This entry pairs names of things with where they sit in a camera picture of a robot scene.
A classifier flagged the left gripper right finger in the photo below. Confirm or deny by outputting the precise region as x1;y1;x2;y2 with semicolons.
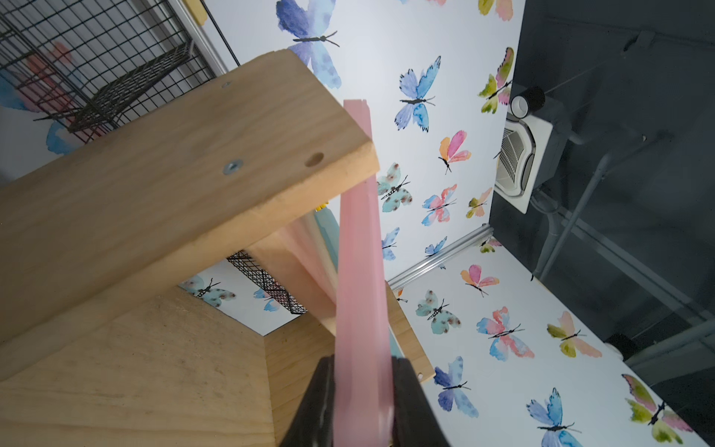
392;357;450;447

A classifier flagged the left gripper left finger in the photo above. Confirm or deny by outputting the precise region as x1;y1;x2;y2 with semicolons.
279;356;336;447

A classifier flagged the pink pencil case top shelf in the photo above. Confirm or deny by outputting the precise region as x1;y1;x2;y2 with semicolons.
333;99;396;447

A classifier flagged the wooden two-tier shelf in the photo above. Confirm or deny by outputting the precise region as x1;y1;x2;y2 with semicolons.
0;48;436;447

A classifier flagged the ceiling air conditioner unit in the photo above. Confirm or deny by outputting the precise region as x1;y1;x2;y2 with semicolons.
495;84;573;213

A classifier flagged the black wire basket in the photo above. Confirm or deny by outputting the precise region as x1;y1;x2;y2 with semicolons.
0;0;308;315

